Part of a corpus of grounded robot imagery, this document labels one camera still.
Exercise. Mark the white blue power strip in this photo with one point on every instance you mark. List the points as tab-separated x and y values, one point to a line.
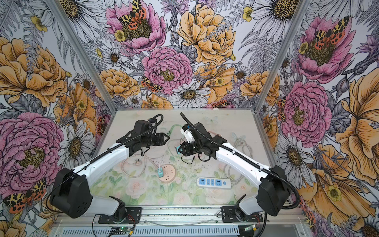
214	183

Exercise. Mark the round pink power socket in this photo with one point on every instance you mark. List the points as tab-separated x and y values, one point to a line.
169	174

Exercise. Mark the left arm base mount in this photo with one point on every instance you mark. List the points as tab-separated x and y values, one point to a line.
130	215

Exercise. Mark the green charger plug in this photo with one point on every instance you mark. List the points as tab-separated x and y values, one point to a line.
178	150

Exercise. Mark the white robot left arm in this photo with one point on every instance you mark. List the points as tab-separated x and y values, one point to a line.
71	192

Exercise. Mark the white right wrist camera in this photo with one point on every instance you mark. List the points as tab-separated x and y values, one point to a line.
185	131

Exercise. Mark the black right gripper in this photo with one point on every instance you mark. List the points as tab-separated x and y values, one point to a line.
186	149

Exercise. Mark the aluminium front rail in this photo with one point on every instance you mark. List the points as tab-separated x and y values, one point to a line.
184	221

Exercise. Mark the teal charger plug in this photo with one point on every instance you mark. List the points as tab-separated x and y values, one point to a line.
160	172

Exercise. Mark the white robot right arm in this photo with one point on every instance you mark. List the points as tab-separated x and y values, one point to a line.
275	192

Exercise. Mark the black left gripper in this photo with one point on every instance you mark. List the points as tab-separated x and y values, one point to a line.
160	139

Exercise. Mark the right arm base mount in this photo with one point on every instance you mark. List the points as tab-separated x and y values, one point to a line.
231	214

